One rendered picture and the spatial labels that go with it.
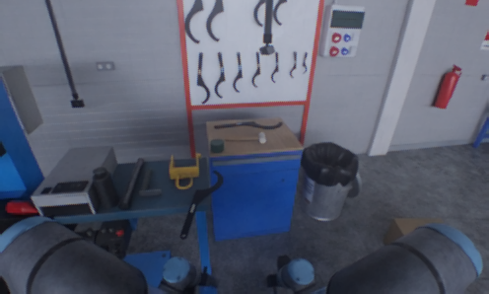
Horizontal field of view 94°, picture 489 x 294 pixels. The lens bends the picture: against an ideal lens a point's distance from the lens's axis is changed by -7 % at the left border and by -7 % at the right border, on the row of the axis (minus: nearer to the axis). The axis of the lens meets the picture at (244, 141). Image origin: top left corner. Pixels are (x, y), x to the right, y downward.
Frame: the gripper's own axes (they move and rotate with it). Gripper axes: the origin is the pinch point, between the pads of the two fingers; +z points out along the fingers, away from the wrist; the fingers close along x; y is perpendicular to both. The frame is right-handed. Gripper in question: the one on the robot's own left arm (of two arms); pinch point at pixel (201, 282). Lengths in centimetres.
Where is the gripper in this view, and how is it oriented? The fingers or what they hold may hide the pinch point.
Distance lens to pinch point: 132.0
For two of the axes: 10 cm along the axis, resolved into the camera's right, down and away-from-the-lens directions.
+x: -9.8, 0.0, 1.9
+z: 1.5, 6.1, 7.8
